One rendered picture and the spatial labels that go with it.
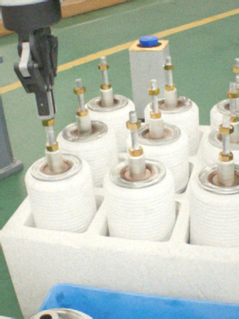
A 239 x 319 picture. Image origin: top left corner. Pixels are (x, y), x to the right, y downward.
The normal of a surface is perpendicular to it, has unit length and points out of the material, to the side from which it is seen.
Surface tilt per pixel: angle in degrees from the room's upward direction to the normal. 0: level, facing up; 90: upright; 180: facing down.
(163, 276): 90
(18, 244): 90
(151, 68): 90
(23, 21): 90
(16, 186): 0
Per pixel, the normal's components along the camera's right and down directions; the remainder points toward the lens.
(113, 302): -0.27, 0.45
